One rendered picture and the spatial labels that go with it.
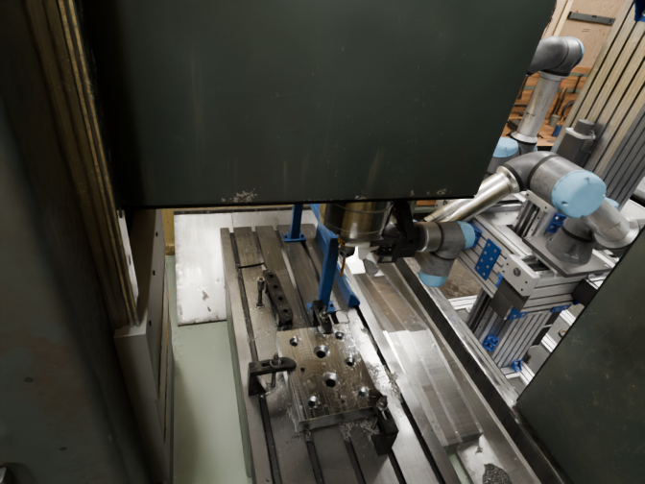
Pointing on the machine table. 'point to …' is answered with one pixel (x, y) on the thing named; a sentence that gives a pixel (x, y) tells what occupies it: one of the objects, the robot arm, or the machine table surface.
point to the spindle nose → (356, 218)
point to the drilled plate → (333, 410)
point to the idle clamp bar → (277, 298)
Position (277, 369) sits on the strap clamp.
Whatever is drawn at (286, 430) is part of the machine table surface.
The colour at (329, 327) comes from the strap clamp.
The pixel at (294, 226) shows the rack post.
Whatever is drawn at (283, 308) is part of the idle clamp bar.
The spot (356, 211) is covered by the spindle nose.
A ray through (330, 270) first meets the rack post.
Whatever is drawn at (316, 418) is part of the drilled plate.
